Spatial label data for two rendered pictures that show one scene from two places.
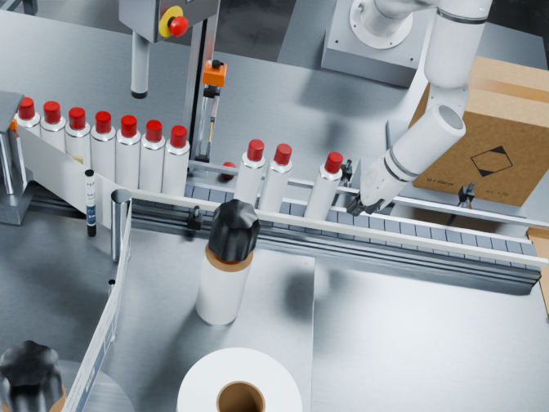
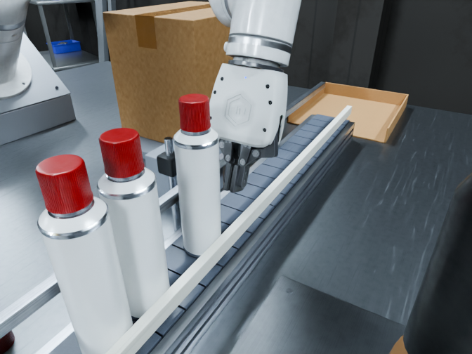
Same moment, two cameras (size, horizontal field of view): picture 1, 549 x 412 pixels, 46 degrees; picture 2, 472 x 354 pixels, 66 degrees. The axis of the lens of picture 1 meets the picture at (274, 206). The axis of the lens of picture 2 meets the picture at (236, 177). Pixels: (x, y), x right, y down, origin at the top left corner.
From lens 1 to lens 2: 1.11 m
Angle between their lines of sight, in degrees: 43
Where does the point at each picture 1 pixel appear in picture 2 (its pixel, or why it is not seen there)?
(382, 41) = (12, 86)
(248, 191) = (116, 291)
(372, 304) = (359, 253)
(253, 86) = not seen: outside the picture
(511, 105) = not seen: hidden behind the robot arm
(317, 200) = (209, 201)
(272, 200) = (159, 265)
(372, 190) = (263, 113)
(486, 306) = (371, 169)
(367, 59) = (13, 112)
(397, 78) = (58, 116)
